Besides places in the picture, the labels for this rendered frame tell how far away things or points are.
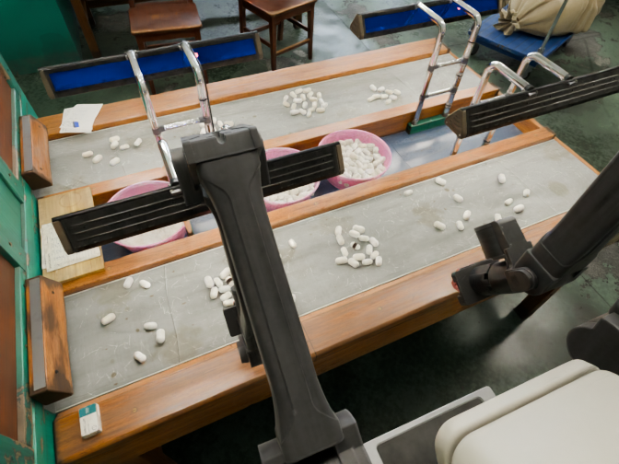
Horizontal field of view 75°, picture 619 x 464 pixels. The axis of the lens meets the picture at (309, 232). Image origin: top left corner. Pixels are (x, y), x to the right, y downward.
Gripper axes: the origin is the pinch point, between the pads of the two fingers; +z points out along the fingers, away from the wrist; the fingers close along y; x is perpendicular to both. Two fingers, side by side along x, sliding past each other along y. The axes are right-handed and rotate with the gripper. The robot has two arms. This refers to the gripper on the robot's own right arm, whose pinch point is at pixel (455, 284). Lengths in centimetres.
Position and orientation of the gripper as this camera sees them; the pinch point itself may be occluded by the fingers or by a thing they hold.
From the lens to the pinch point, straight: 91.1
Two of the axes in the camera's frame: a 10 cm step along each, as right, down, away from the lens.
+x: 3.2, 9.4, -1.3
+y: -9.2, 2.8, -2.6
